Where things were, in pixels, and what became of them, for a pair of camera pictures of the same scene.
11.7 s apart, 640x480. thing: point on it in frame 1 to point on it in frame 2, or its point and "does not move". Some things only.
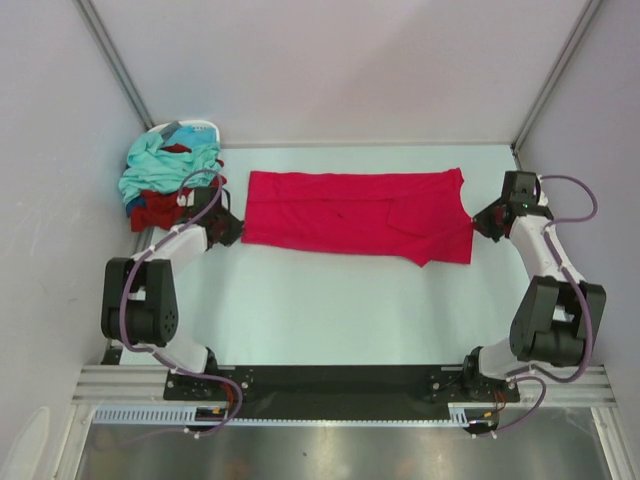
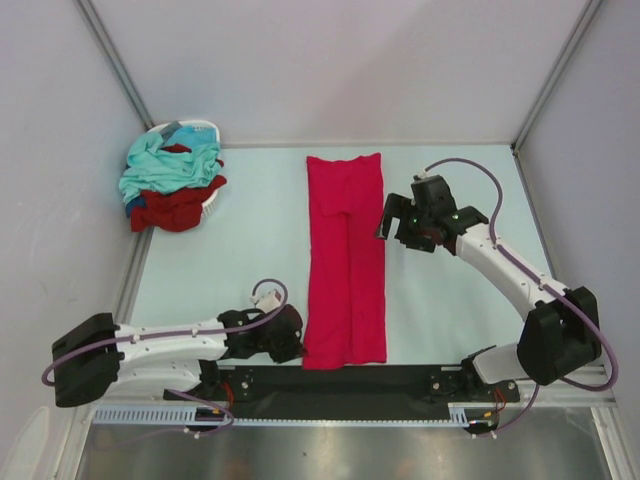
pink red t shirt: (421, 214) to (346, 315)
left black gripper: (236, 227) to (293, 350)
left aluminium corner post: (112, 58) does not move
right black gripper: (482, 221) to (401, 207)
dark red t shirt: (161, 209) does not move
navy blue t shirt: (134, 202) does not move
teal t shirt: (150, 167) does not move
